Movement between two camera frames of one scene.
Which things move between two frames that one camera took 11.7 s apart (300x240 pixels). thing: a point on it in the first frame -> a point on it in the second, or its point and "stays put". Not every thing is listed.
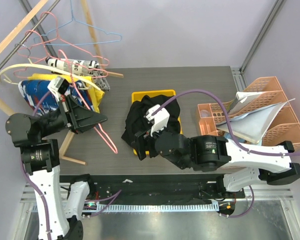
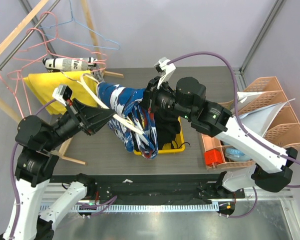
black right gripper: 142,139 -> 151,94
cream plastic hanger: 1,78 -> 121,119
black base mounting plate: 152,189 stays put
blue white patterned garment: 42,99 -> 133,124
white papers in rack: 250,127 stays put
